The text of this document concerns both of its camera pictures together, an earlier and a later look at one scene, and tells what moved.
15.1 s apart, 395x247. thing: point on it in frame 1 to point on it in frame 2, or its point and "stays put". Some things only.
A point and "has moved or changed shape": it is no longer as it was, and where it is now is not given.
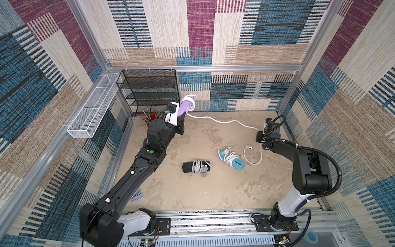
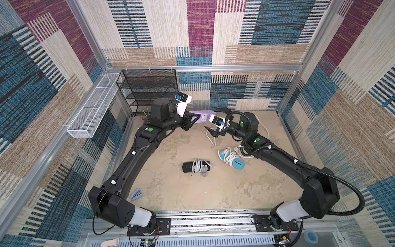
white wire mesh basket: x=86 y=122 stays put
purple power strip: x=183 y=106 has moved or changed shape
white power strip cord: x=191 y=98 has moved or changed shape
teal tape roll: x=311 y=236 stays put
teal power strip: x=238 y=163 stays put
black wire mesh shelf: x=149 y=91 stays put
